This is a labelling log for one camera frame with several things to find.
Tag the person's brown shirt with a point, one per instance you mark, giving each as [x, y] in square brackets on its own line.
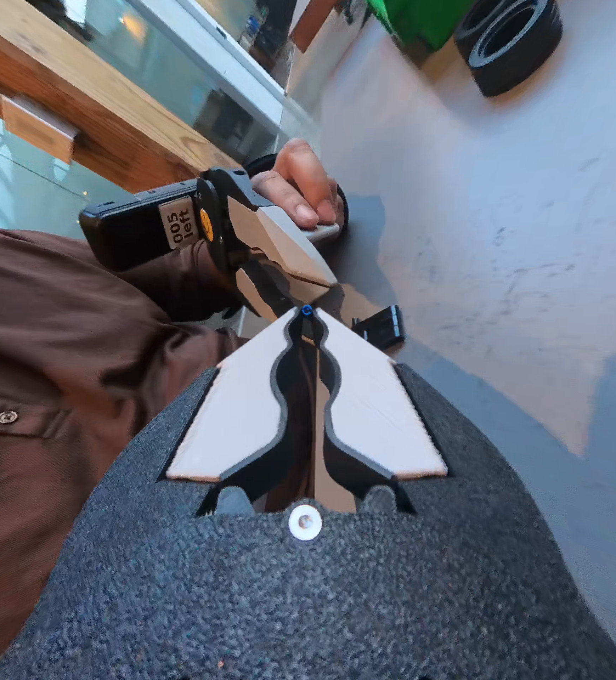
[47, 504]

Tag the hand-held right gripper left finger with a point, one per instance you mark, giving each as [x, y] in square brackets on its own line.
[233, 414]

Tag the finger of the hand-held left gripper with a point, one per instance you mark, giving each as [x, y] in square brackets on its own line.
[257, 292]
[286, 249]

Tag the wooden bracket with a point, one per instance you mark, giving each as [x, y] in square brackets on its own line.
[37, 127]

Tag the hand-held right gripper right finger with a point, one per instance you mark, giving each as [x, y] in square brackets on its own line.
[382, 414]

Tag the wooden handrail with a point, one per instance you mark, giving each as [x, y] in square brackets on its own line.
[100, 106]

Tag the grey desk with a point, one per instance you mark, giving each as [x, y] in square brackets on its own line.
[472, 239]

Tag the person's left forearm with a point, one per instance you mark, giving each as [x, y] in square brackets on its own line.
[100, 297]

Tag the glass railing panel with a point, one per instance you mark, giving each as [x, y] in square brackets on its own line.
[180, 58]

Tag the person's left hand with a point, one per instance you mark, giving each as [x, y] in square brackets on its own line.
[302, 180]

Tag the black toy brick assembly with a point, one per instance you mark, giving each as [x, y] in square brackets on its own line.
[382, 329]

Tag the black toy tyre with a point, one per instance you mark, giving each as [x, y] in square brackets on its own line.
[515, 63]

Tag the green plastic bin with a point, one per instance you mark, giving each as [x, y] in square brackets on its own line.
[419, 21]

